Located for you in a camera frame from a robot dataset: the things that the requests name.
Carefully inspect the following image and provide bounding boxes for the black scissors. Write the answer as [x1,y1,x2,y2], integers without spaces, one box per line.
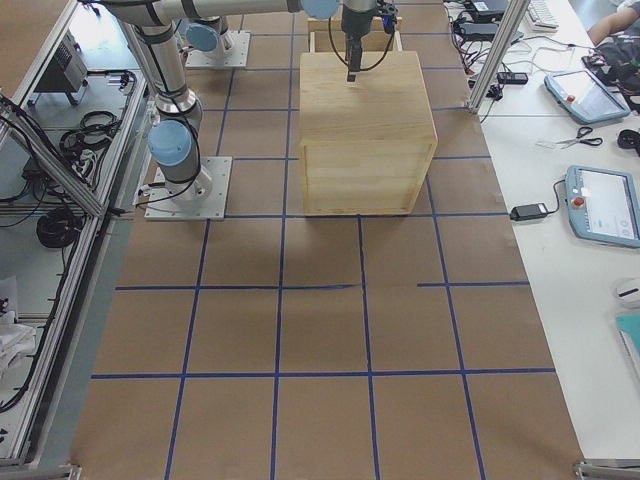
[556,126,603,149]

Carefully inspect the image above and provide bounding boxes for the grey control box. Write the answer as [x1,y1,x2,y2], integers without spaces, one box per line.
[34,36,88,105]

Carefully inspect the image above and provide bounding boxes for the aluminium frame rail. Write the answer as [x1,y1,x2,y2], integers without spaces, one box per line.
[1,1,146,468]

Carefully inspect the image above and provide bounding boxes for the blue teach pendant near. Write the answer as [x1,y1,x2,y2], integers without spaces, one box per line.
[565,165,639,249]

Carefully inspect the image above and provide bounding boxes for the black power brick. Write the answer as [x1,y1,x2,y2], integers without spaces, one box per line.
[509,203,550,222]

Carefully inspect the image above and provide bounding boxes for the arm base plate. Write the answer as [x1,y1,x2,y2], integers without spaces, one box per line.
[185,25,251,70]
[144,156,233,221]

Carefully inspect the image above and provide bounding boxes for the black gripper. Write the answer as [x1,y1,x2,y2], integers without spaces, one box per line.
[377,0,398,25]
[341,0,374,82]

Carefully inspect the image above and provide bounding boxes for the blue teach pendant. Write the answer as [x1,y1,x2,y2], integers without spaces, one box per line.
[565,165,639,249]
[544,69,630,125]

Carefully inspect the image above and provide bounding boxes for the light wooden drawer cabinet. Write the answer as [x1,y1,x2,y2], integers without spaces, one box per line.
[299,51,438,216]

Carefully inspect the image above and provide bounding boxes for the teal notebook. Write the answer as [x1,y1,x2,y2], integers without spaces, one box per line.
[615,313,639,365]

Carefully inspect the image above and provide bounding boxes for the aluminium frame post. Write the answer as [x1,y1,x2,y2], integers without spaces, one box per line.
[466,0,530,114]

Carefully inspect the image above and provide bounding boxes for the coiled black cable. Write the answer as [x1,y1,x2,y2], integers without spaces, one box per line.
[37,205,84,250]

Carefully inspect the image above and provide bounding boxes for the black cable bundle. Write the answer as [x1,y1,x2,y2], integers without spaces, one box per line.
[58,110,124,161]

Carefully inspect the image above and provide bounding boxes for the person forearm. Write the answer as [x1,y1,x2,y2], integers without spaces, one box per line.
[587,8,639,46]

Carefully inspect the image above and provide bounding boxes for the blue teach pendant far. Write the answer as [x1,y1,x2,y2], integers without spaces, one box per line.
[544,69,630,125]

